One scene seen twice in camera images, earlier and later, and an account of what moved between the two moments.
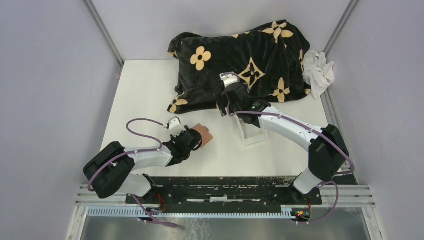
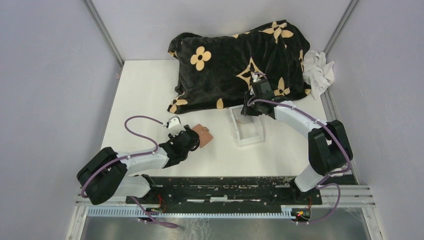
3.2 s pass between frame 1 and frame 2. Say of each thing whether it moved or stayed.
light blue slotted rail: stayed
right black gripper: moved
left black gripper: stayed
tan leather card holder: stayed
